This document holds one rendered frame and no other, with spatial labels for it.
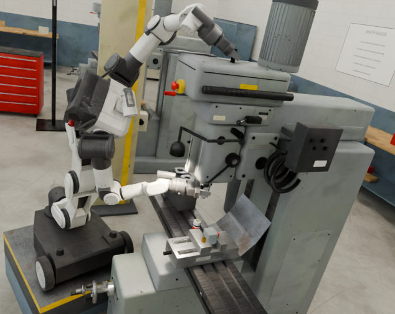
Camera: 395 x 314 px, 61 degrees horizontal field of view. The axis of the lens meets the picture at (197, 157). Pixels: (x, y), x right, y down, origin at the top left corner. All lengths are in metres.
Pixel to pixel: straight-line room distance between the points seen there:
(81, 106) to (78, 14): 8.87
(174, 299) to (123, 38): 2.18
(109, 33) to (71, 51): 7.39
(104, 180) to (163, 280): 0.59
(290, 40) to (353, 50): 5.18
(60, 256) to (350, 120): 1.83
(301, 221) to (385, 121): 4.37
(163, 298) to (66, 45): 9.15
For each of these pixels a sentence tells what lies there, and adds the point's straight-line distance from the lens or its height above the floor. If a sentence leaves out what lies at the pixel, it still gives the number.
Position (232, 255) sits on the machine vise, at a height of 0.95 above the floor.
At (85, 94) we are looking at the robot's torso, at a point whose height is 1.64.
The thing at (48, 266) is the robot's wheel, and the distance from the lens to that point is 2.21.
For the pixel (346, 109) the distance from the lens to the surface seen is 1.94.
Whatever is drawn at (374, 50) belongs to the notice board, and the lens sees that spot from 6.48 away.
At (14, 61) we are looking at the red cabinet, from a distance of 5.97.
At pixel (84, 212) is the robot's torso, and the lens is 2.33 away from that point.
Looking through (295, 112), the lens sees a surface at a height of 1.71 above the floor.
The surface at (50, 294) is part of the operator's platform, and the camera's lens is 2.31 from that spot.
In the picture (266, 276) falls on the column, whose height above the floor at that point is 0.76.
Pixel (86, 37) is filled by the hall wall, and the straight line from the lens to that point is 10.47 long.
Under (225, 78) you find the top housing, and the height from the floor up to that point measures 1.84.
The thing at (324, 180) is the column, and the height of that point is 1.39.
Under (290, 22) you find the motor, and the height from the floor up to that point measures 2.10.
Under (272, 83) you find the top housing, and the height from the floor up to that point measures 1.84.
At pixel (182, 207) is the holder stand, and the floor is 0.96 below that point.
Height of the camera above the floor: 2.07
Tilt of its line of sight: 23 degrees down
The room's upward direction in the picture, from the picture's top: 11 degrees clockwise
